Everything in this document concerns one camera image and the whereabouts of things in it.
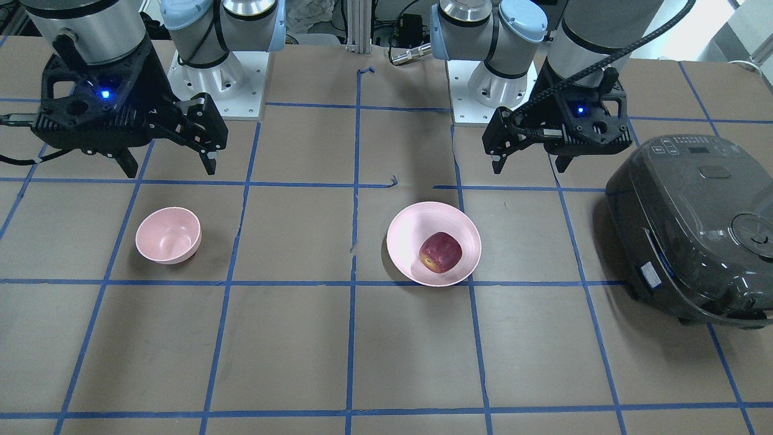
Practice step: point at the dark grey rice cooker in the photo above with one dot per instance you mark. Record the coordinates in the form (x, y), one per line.
(693, 213)

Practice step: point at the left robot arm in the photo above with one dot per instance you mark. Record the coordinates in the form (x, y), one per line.
(505, 36)

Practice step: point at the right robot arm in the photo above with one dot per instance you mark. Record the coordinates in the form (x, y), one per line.
(204, 34)

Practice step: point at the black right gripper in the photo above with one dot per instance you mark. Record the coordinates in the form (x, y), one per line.
(160, 84)

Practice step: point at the pink bowl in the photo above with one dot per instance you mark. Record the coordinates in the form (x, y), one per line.
(169, 236)

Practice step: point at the pink plate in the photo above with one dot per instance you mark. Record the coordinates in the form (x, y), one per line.
(415, 224)

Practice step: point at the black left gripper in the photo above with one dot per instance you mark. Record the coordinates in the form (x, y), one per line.
(548, 90)

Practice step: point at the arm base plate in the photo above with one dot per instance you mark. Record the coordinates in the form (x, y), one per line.
(465, 90)
(236, 86)

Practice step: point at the red apple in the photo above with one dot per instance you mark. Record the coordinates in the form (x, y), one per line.
(440, 252)

